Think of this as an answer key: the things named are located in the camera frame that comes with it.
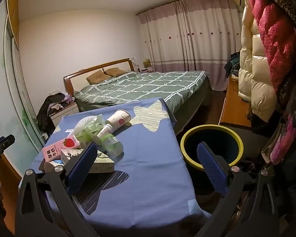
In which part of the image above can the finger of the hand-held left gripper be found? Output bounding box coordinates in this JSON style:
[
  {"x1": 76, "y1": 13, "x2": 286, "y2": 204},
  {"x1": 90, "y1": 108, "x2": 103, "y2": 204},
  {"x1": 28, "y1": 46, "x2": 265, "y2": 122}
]
[{"x1": 0, "y1": 134, "x2": 16, "y2": 165}]

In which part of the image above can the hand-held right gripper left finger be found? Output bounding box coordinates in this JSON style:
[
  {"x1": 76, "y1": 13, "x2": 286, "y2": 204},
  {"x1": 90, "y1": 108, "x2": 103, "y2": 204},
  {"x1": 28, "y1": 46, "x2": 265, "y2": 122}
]
[{"x1": 15, "y1": 143, "x2": 99, "y2": 237}]

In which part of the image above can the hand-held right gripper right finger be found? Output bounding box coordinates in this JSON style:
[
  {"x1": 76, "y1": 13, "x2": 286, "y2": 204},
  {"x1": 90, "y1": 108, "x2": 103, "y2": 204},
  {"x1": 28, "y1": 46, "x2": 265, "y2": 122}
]
[{"x1": 197, "y1": 142, "x2": 284, "y2": 237}]

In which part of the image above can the yellow rimmed trash bin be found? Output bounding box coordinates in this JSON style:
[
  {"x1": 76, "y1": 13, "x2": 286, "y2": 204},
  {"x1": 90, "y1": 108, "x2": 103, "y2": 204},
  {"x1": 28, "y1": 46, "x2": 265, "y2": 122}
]
[{"x1": 180, "y1": 125, "x2": 244, "y2": 172}]

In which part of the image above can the white plastic bag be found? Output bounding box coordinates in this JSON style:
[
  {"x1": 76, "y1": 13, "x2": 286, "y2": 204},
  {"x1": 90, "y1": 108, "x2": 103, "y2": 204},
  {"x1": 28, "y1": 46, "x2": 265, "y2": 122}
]
[{"x1": 74, "y1": 114, "x2": 106, "y2": 145}]

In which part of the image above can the printed leaf packet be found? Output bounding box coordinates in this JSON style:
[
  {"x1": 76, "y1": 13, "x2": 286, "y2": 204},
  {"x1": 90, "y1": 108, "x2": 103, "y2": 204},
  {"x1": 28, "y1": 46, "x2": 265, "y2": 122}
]
[{"x1": 60, "y1": 149, "x2": 115, "y2": 173}]

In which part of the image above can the small blue white packet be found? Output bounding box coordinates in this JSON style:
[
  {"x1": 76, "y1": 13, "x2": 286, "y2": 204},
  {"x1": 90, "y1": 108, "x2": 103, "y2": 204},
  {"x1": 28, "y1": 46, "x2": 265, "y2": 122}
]
[{"x1": 44, "y1": 159, "x2": 65, "y2": 172}]

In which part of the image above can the pink milk carton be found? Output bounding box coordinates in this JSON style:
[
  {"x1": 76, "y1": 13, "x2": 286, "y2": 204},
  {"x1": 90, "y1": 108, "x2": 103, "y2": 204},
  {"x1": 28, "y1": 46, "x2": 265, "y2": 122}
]
[{"x1": 42, "y1": 133, "x2": 81, "y2": 162}]

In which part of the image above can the pile of dark clothes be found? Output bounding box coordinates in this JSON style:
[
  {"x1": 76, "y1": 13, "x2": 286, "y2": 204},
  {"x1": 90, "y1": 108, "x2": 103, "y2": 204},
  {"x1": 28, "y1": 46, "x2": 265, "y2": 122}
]
[{"x1": 37, "y1": 92, "x2": 76, "y2": 139}]

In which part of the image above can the sliding wardrobe door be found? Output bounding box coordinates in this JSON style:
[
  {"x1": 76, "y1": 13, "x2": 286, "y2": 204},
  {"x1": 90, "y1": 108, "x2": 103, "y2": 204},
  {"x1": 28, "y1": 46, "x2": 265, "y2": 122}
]
[{"x1": 0, "y1": 0, "x2": 55, "y2": 158}]

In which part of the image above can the white nightstand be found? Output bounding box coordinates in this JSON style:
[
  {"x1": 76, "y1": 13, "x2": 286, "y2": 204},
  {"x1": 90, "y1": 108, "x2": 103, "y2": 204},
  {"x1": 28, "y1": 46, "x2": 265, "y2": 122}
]
[{"x1": 51, "y1": 102, "x2": 79, "y2": 127}]

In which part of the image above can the white paper cup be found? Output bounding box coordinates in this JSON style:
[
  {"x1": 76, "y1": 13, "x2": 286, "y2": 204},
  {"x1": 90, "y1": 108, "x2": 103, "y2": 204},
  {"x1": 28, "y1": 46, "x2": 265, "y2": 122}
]
[{"x1": 106, "y1": 109, "x2": 132, "y2": 131}]

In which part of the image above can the wooden desk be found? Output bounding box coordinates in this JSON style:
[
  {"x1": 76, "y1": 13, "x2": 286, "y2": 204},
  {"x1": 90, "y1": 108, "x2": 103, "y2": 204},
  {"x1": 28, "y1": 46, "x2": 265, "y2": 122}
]
[{"x1": 218, "y1": 75, "x2": 253, "y2": 129}]

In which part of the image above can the pink floral bag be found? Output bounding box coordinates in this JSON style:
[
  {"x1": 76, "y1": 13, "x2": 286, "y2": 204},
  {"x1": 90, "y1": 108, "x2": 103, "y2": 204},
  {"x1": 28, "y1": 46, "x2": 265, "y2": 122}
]
[{"x1": 261, "y1": 116, "x2": 296, "y2": 165}]

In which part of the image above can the wooden bed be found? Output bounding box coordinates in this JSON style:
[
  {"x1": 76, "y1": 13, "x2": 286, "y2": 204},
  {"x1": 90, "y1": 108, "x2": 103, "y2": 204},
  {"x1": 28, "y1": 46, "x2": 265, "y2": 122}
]
[{"x1": 63, "y1": 58, "x2": 211, "y2": 134}]

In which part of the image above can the brown pillow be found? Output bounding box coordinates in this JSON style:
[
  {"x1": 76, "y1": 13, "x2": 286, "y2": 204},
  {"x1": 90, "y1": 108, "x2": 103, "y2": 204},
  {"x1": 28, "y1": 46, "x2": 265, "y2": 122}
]
[
  {"x1": 105, "y1": 67, "x2": 127, "y2": 77},
  {"x1": 86, "y1": 70, "x2": 109, "y2": 84}
]

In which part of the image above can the white puffer jacket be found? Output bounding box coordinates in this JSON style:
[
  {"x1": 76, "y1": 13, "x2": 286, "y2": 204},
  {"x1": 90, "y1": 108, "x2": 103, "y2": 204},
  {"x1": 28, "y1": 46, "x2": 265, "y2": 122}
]
[{"x1": 238, "y1": 0, "x2": 282, "y2": 121}]

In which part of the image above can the green checked duvet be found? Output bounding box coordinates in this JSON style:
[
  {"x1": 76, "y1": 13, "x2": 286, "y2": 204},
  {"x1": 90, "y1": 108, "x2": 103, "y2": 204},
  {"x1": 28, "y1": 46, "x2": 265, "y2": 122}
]
[{"x1": 73, "y1": 70, "x2": 210, "y2": 114}]

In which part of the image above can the clothes heap on desk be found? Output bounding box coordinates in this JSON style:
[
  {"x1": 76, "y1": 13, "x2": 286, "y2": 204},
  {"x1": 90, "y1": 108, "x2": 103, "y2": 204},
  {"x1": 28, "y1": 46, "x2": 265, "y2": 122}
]
[{"x1": 223, "y1": 52, "x2": 242, "y2": 79}]

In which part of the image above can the pink white curtain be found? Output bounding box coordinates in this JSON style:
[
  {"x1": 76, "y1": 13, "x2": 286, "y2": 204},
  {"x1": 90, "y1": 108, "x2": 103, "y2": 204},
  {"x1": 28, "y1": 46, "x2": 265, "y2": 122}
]
[{"x1": 138, "y1": 0, "x2": 244, "y2": 90}]

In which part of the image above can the red dotted jacket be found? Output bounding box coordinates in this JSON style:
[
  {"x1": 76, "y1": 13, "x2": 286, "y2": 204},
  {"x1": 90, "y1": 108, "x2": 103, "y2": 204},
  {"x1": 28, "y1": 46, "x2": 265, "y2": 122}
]
[{"x1": 248, "y1": 0, "x2": 296, "y2": 94}]

